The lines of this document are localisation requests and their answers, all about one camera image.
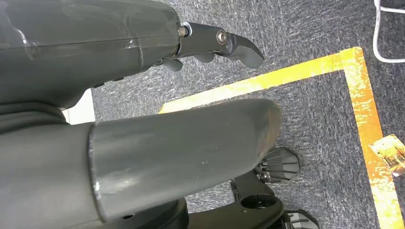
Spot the picture card with trees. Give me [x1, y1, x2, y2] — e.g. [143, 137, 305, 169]
[368, 134, 405, 177]

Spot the white panel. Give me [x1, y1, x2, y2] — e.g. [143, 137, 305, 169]
[62, 88, 96, 126]

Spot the black ribbed knob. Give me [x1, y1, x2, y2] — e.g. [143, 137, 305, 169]
[284, 209, 321, 229]
[256, 146, 301, 184]

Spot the yellow floor tape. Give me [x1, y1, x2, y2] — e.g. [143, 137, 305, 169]
[158, 46, 405, 229]

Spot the white cable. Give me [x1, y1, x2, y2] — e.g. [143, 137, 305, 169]
[372, 0, 405, 64]

